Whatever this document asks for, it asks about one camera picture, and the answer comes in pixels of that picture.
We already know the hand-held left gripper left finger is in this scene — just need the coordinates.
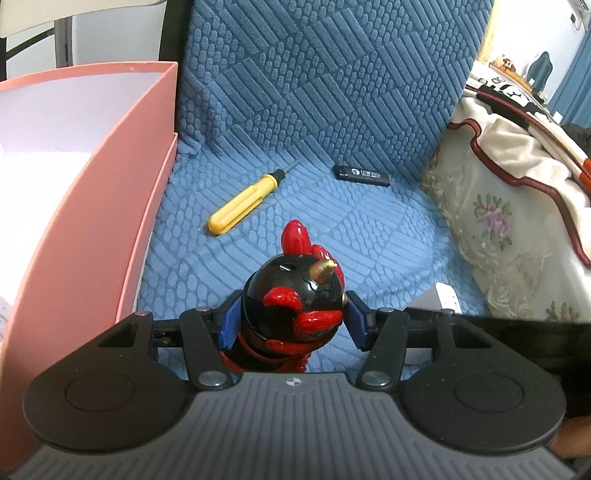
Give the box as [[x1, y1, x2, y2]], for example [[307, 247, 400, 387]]
[[97, 291, 244, 392]]

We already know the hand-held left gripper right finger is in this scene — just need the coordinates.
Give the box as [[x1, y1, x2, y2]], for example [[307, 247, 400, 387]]
[[344, 291, 492, 391]]

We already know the red black horned figurine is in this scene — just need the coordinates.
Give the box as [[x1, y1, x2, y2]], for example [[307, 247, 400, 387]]
[[221, 219, 347, 376]]

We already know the white charger plug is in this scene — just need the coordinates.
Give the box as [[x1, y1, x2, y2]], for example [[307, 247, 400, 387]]
[[405, 283, 463, 315]]

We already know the person's right hand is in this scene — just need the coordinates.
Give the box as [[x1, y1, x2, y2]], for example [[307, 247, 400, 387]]
[[551, 414, 591, 459]]

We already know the yellow screwdriver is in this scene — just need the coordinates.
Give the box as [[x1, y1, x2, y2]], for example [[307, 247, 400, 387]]
[[206, 162, 299, 237]]

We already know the floral bed sheet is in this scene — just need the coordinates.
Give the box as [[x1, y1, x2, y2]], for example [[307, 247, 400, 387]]
[[421, 136, 591, 325]]

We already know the black usb stick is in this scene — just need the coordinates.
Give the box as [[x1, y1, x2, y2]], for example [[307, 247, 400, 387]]
[[332, 164, 393, 187]]

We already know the dark cloth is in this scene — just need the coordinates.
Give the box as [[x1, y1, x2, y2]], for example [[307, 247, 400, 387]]
[[562, 122, 591, 155]]

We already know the blue quilted chair cover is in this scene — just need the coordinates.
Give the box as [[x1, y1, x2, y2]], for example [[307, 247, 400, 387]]
[[136, 0, 496, 376]]

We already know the blue curtain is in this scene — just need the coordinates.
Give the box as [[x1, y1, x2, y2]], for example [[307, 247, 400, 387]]
[[549, 27, 591, 126]]

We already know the white dresser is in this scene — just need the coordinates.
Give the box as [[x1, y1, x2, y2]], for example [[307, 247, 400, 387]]
[[485, 60, 551, 101]]

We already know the dark blue chair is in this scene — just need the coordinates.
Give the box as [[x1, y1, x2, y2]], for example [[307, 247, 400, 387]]
[[526, 51, 554, 89]]

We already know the white folding chair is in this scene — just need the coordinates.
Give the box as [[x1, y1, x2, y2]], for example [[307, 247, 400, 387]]
[[0, 0, 195, 83]]

